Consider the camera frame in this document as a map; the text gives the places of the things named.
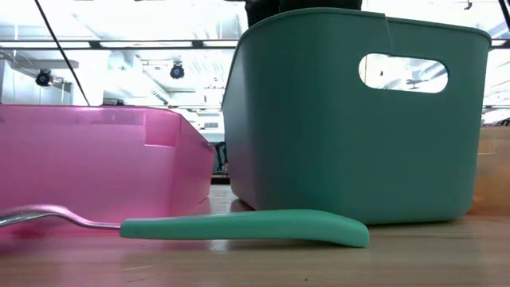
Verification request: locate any black ceiling light rail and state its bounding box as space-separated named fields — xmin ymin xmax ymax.
xmin=0 ymin=38 xmax=510 ymax=50

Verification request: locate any orange translucent plastic bin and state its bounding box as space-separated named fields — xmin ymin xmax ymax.
xmin=469 ymin=126 xmax=510 ymax=217

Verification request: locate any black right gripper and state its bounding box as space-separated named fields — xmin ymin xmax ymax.
xmin=245 ymin=0 xmax=363 ymax=28

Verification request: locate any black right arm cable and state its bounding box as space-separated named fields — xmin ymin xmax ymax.
xmin=497 ymin=0 xmax=510 ymax=31

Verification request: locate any black ceiling spotlight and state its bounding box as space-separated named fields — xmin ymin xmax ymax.
xmin=169 ymin=62 xmax=186 ymax=81
xmin=34 ymin=69 xmax=54 ymax=88

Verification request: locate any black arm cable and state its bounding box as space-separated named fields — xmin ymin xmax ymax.
xmin=497 ymin=0 xmax=510 ymax=31
xmin=33 ymin=0 xmax=91 ymax=107

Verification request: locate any teal plastic bin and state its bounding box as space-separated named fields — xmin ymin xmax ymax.
xmin=221 ymin=6 xmax=493 ymax=226

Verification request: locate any teal-handled metal spoon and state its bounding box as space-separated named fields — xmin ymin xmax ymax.
xmin=0 ymin=203 xmax=371 ymax=249

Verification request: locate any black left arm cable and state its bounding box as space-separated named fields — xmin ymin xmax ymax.
xmin=33 ymin=0 xmax=91 ymax=107

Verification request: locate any pink translucent plastic bin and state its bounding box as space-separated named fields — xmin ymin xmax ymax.
xmin=0 ymin=104 xmax=216 ymax=236

